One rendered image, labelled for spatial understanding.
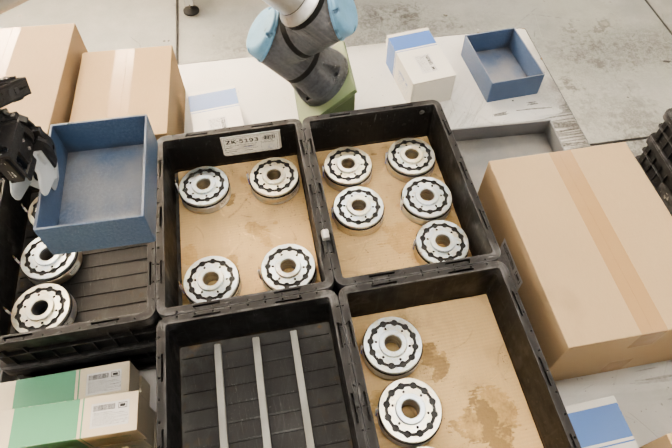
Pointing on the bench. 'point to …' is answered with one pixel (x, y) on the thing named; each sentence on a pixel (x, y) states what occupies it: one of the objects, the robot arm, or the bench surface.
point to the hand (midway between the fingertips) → (47, 180)
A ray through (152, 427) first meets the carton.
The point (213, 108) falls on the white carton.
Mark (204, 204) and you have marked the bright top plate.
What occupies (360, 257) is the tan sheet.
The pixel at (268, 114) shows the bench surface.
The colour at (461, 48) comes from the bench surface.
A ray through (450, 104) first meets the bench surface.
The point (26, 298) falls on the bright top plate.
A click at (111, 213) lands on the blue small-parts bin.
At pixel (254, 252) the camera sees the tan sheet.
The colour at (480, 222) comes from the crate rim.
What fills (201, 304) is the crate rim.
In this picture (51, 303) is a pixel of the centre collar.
